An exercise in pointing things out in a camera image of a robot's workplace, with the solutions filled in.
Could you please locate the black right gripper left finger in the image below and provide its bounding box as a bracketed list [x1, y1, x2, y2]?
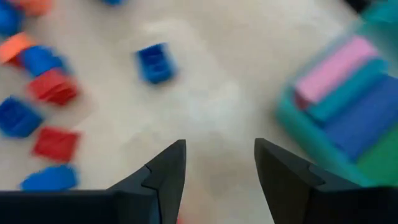
[0, 139, 187, 224]

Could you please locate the long pink block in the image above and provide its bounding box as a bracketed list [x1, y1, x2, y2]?
[294, 35, 379, 106]

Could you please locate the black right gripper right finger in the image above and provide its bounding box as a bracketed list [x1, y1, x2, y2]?
[254, 138, 398, 224]

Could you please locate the long purple block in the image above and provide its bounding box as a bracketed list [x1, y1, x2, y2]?
[323, 74, 398, 162]

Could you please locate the teal plastic bin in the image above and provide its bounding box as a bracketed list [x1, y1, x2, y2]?
[275, 0, 398, 187]

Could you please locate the small blue stud block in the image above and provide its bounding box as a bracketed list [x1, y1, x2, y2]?
[20, 164, 80, 191]
[135, 42, 178, 85]
[18, 45, 71, 77]
[0, 95, 44, 139]

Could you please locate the long teal block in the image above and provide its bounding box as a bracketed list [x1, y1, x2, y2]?
[306, 58, 391, 124]

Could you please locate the small red stud block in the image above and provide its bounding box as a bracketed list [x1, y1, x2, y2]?
[27, 68, 80, 106]
[30, 126, 82, 164]

